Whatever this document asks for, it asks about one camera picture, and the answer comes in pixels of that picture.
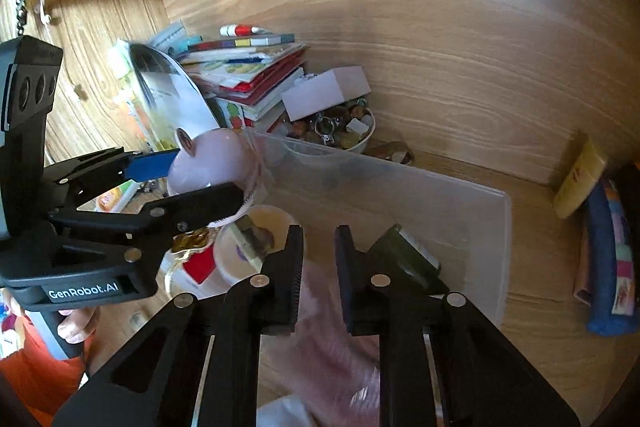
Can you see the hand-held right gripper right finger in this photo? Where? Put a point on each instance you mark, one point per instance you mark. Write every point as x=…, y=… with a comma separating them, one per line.
x=347, y=282

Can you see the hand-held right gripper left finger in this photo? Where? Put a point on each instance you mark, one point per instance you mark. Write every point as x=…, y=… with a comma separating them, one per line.
x=289, y=277

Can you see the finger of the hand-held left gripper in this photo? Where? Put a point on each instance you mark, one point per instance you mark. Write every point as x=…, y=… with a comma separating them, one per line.
x=150, y=164
x=200, y=204

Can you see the pink round case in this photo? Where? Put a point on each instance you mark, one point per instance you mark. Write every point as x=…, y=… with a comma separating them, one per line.
x=215, y=162

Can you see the pink cloth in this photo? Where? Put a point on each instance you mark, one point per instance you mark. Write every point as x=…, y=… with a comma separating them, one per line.
x=325, y=357

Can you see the clear plastic storage box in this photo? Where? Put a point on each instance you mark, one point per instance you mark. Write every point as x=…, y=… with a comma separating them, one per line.
x=450, y=227

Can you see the person's left forearm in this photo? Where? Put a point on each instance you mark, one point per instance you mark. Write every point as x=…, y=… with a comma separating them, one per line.
x=35, y=372

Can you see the person's left hand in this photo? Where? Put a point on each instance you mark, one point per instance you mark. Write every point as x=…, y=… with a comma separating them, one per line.
x=77, y=324

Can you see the white glue bottle orange label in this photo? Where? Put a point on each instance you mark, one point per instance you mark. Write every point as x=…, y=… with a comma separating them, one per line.
x=117, y=199

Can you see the brown card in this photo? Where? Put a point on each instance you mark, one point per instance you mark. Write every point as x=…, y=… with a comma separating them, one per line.
x=257, y=239

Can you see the round cream container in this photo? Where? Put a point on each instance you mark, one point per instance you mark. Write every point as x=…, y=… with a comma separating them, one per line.
x=235, y=267

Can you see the red card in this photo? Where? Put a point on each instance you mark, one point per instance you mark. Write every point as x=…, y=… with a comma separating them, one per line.
x=200, y=268

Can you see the large white paper sheet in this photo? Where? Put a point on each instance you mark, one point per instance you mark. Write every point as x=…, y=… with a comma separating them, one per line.
x=170, y=87

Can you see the stack of books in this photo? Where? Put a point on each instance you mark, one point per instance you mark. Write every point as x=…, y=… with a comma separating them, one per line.
x=240, y=77

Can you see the white printed paper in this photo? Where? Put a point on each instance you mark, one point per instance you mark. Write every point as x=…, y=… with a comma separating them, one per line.
x=167, y=37

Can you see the brown trinket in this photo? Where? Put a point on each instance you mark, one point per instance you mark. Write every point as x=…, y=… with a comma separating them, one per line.
x=392, y=153

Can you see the white bowl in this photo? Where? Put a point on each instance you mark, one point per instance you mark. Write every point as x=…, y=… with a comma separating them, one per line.
x=360, y=144

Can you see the pile of small trinkets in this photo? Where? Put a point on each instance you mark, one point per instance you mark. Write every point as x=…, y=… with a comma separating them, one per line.
x=335, y=127

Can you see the white tube with red band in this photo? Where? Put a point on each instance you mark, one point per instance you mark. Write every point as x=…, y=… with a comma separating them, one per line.
x=247, y=30

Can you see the small white box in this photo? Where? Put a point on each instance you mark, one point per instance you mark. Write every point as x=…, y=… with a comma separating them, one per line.
x=325, y=92

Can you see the blue pencil case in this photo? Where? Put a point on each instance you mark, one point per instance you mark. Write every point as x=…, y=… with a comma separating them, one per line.
x=607, y=267

